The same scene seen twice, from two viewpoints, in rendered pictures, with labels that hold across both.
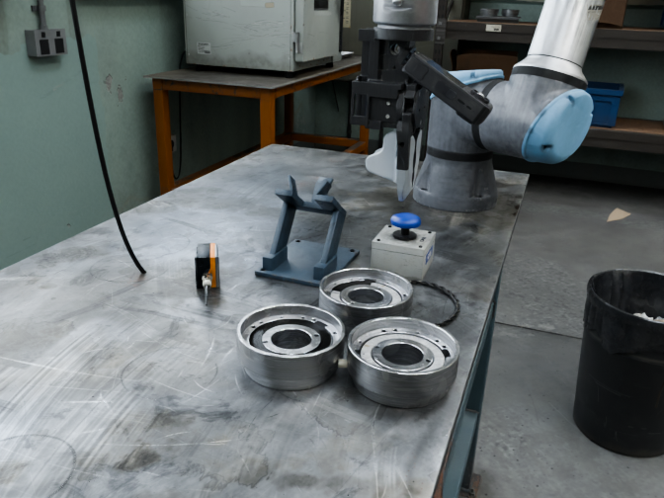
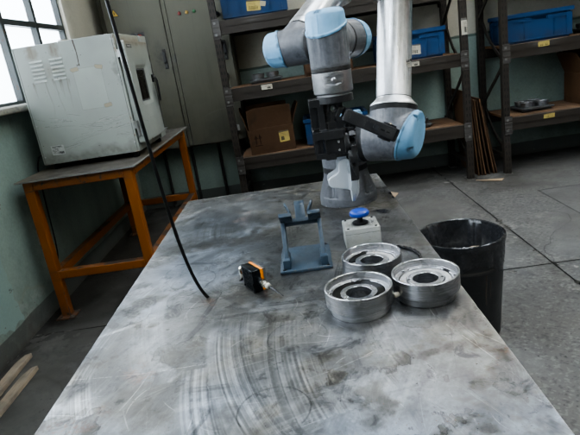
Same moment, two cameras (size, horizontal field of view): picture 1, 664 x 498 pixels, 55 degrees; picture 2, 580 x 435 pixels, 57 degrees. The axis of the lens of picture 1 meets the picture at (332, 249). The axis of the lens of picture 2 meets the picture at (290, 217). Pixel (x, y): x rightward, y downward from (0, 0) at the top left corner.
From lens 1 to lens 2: 0.38 m
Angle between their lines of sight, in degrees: 17
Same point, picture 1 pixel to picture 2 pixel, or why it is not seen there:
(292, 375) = (378, 308)
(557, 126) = (413, 135)
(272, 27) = (114, 121)
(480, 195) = (368, 191)
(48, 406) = (249, 376)
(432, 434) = (469, 310)
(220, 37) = (71, 137)
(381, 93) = (333, 136)
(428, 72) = (359, 117)
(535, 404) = not seen: hidden behind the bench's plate
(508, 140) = (383, 150)
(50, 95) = not seen: outside the picture
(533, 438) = not seen: hidden behind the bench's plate
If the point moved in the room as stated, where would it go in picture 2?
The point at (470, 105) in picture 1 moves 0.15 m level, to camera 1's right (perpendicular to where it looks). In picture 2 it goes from (388, 130) to (456, 116)
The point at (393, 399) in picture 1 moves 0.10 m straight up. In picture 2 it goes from (437, 302) to (432, 240)
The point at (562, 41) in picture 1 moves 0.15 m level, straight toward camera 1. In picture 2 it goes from (398, 83) to (413, 87)
